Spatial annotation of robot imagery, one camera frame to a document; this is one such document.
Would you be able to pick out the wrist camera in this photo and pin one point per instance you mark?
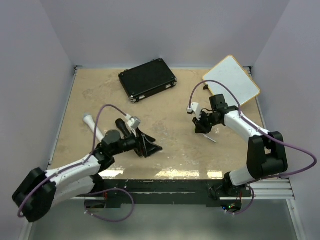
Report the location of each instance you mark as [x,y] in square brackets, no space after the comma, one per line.
[133,122]
[195,109]

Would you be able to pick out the aluminium table frame rail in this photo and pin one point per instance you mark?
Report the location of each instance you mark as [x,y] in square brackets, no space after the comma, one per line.
[270,189]

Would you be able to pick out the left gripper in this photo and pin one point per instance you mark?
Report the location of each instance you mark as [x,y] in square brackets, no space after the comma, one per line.
[143,143]

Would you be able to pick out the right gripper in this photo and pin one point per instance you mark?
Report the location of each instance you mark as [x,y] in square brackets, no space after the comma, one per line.
[200,127]

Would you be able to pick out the black microphone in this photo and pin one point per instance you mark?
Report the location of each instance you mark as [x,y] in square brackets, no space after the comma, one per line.
[121,125]

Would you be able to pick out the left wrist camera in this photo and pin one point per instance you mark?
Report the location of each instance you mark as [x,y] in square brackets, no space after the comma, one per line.
[133,122]

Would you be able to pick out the white marker pen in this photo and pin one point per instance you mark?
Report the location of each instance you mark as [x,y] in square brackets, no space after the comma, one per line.
[209,138]

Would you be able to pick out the black hard case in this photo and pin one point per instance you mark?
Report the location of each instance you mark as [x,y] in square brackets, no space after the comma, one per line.
[146,80]

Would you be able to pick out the orange framed whiteboard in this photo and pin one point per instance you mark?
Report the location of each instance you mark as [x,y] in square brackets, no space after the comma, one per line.
[231,80]

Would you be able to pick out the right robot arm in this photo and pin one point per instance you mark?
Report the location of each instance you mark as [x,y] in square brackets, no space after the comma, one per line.
[266,155]

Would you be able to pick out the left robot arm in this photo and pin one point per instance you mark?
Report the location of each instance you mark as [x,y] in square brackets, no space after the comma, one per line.
[42,189]

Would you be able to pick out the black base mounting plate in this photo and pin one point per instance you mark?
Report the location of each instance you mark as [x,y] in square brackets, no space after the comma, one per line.
[206,192]

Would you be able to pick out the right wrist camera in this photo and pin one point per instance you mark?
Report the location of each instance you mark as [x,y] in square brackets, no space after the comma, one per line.
[195,109]

